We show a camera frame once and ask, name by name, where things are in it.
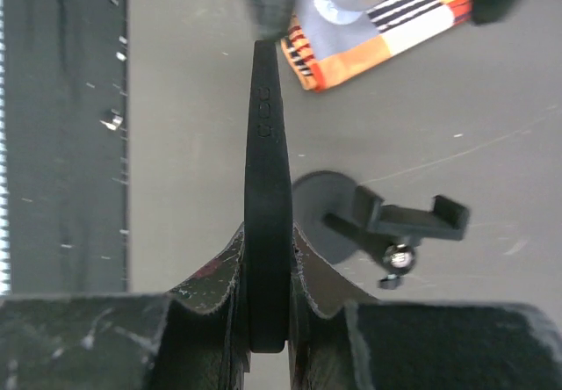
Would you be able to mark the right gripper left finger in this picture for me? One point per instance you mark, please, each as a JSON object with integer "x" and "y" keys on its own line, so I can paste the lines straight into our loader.
{"x": 190, "y": 337}

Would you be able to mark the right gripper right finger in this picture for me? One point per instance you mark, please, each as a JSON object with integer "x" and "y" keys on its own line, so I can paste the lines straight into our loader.
{"x": 341, "y": 337}

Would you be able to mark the black smartphone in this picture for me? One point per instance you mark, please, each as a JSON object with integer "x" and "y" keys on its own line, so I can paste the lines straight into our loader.
{"x": 267, "y": 206}

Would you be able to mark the black phone stand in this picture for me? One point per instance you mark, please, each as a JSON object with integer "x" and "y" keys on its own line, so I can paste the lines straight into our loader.
{"x": 339, "y": 217}

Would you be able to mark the patterned orange red cloth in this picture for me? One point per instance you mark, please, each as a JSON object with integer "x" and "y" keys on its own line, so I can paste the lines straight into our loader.
{"x": 324, "y": 55}

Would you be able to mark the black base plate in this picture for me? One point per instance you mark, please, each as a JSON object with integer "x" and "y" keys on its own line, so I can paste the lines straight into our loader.
{"x": 65, "y": 94}

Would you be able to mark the slotted grey cable duct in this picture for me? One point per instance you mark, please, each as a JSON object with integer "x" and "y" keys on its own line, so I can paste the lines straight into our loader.
{"x": 5, "y": 260}

